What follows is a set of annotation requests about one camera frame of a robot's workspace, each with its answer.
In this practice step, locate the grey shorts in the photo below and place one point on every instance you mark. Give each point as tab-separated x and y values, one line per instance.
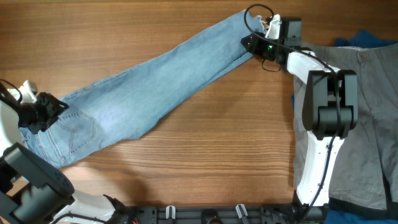
365	171

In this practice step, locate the white rail clip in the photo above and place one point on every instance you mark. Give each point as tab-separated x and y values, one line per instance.
170	212
241	211

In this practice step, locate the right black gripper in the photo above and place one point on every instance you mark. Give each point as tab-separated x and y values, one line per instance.
256	43

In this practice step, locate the right white rail clip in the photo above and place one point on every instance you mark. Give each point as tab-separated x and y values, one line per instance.
241	211

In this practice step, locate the left white rail clip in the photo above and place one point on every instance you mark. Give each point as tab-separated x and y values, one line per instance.
170	212

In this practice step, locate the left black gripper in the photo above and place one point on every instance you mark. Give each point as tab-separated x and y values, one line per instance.
52	106

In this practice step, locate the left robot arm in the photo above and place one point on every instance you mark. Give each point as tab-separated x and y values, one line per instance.
32	190

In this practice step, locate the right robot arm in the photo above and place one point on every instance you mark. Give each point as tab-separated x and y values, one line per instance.
329	112

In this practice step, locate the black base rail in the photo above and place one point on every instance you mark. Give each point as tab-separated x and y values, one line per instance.
204	215

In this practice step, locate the dark blue garment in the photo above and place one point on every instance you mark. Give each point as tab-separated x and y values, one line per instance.
363	39

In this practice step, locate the light blue jeans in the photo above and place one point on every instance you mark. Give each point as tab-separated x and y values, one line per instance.
127	105

